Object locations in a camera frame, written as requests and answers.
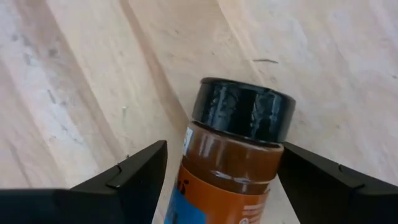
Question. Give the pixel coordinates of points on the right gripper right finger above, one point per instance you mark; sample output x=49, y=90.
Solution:
x=335, y=199

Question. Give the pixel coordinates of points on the orange spice jar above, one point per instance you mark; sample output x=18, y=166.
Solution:
x=230, y=155

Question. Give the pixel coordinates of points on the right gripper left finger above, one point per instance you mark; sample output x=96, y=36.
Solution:
x=93, y=205

